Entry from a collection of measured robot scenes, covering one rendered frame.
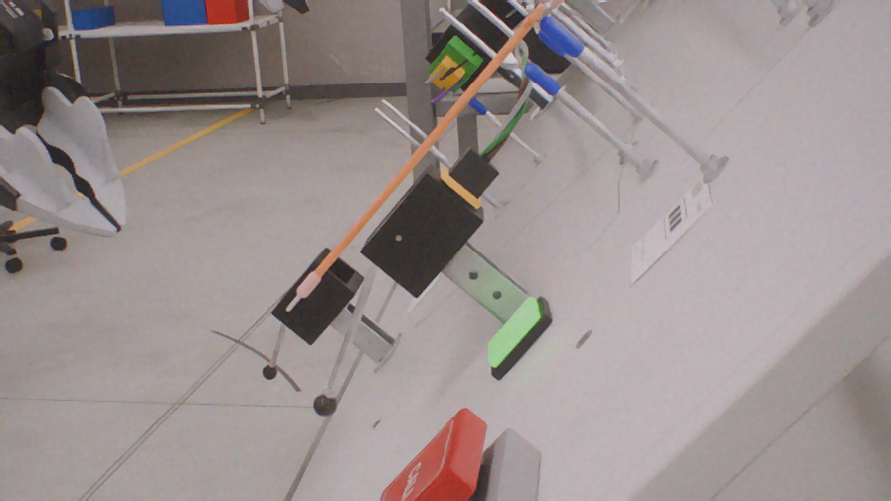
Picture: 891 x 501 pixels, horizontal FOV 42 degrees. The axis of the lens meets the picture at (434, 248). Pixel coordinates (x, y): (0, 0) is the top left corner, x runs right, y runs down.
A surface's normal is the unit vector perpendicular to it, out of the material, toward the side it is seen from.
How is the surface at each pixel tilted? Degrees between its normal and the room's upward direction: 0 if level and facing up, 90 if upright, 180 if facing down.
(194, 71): 90
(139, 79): 90
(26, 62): 128
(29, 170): 108
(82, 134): 101
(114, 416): 0
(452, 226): 84
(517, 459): 43
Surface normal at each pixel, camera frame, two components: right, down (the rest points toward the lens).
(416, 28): -0.13, 0.29
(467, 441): 0.63, -0.72
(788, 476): -0.07, -0.96
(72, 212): 0.24, -0.55
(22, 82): 0.70, 0.67
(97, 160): -0.69, 0.42
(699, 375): -0.76, -0.64
